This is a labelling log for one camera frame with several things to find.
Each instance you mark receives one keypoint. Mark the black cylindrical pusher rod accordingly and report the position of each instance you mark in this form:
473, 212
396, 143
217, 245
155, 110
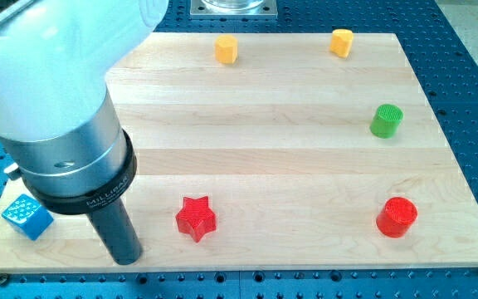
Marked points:
117, 233

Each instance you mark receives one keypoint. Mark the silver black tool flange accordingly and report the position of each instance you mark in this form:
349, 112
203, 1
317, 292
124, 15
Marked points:
81, 171

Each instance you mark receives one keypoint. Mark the blue cube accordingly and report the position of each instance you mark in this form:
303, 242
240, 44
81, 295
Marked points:
27, 216

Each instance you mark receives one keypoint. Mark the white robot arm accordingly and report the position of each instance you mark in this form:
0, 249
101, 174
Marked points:
57, 120

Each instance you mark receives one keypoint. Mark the wooden board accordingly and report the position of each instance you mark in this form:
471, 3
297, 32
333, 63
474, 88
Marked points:
280, 143

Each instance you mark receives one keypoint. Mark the red star block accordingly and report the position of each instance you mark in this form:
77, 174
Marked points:
196, 218

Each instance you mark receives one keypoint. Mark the yellow hexagon block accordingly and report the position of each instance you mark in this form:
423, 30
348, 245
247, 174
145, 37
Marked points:
226, 49

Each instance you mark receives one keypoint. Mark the red cylinder block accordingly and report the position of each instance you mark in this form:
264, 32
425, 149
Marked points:
396, 217

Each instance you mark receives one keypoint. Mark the yellow heart block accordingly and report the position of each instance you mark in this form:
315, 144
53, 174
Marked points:
341, 42

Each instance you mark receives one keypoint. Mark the green cylinder block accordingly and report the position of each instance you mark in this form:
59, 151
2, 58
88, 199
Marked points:
386, 120

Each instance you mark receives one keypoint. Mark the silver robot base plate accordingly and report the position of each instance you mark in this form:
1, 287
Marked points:
233, 9

